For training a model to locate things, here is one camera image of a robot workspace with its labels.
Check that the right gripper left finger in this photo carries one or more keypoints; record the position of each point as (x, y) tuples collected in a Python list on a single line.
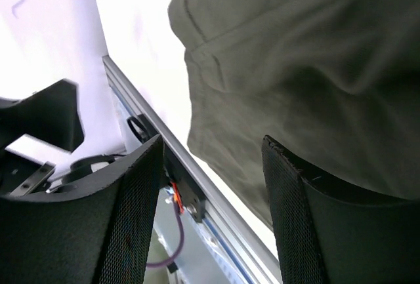
[(95, 230)]

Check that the aluminium frame rail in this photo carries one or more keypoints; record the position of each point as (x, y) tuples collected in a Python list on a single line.
[(222, 248)]

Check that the olive green shorts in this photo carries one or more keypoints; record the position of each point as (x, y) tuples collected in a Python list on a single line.
[(334, 81)]

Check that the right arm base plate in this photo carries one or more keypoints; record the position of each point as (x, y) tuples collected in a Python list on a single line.
[(191, 195)]

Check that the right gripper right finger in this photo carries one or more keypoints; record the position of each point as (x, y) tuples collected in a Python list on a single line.
[(330, 231)]

